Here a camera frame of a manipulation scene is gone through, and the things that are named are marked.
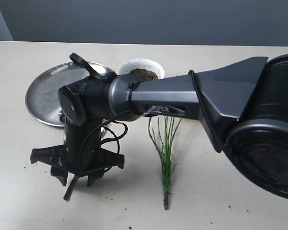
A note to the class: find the artificial red flower plant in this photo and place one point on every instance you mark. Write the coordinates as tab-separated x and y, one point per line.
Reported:
163	139

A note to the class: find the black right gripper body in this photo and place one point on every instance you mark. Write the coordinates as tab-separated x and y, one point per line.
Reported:
54	157

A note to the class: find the stainless steel spork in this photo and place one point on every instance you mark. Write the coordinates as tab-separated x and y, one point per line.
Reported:
70	189

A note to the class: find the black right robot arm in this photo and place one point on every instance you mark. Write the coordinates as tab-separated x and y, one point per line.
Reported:
243	108

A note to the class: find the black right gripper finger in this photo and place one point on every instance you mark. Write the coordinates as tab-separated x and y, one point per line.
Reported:
60	174
93	176

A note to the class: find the round stainless steel plate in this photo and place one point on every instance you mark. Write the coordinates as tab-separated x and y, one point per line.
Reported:
45	91

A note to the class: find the white plastic flower pot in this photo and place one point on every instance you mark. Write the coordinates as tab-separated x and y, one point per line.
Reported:
141	63

